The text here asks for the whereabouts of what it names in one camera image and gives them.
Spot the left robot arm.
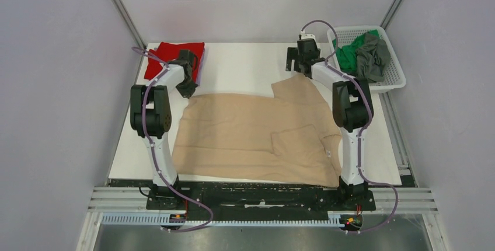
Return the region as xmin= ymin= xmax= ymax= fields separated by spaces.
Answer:
xmin=129 ymin=47 xmax=200 ymax=209

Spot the red folded t-shirt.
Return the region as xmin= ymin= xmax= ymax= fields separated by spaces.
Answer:
xmin=144 ymin=42 xmax=205 ymax=83

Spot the white slotted cable duct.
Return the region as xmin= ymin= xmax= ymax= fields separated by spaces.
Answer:
xmin=101 ymin=212 xmax=343 ymax=228

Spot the white plastic basket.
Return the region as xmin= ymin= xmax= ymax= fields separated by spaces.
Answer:
xmin=326 ymin=25 xmax=406 ymax=93

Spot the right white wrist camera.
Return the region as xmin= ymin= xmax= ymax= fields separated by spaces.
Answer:
xmin=299 ymin=32 xmax=316 ymax=41

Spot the grey t-shirt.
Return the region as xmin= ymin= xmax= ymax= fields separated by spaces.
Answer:
xmin=348 ymin=30 xmax=391 ymax=83

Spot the beige t-shirt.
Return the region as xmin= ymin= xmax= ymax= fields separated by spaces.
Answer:
xmin=172 ymin=74 xmax=341 ymax=188

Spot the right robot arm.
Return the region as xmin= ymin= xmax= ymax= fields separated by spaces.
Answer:
xmin=285 ymin=34 xmax=374 ymax=209

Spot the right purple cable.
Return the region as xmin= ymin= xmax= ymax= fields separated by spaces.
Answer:
xmin=300 ymin=20 xmax=399 ymax=235

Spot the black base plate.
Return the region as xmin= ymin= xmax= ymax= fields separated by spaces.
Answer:
xmin=146 ymin=181 xmax=376 ymax=221

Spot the green t-shirt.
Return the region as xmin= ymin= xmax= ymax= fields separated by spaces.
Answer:
xmin=332 ymin=30 xmax=379 ymax=74

